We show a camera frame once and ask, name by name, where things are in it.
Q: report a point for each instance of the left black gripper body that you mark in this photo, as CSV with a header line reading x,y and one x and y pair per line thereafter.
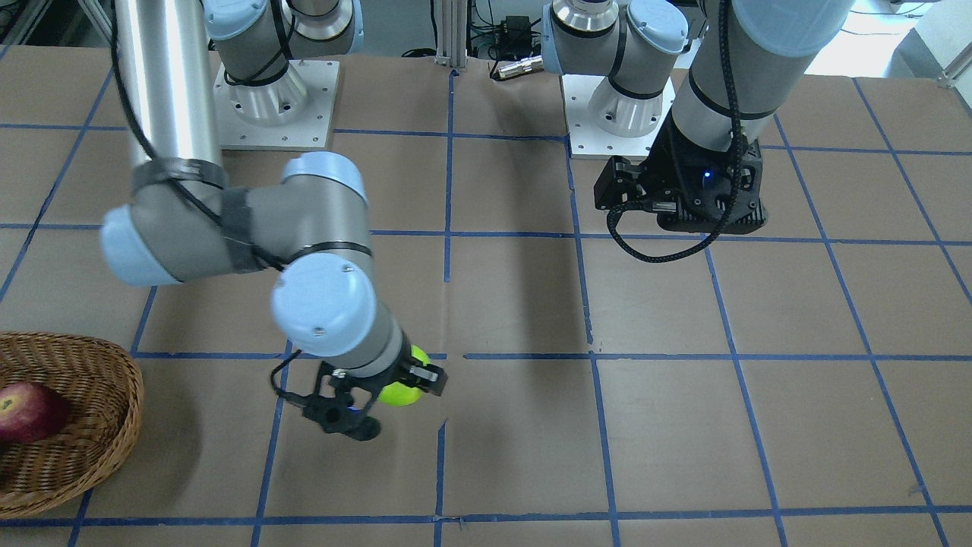
x,y
664,169

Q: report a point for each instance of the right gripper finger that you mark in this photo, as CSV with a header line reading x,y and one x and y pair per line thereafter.
x,y
428,378

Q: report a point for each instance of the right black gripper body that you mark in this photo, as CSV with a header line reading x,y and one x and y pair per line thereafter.
x,y
385,375

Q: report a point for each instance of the red yellow apple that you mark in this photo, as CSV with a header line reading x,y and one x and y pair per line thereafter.
x,y
31,412

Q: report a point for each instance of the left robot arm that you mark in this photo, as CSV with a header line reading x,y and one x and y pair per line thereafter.
x,y
737,80

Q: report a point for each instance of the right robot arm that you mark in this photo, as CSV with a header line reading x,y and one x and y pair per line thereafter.
x,y
186,221

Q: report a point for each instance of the wicker basket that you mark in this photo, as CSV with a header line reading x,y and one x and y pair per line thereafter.
x,y
72,412

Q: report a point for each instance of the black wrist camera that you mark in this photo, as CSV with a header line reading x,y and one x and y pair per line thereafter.
x,y
340,403

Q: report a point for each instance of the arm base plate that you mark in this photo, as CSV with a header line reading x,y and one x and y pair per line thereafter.
x,y
604,123
293,113

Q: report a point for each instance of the aluminium frame post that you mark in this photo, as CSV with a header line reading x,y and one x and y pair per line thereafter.
x,y
451,34

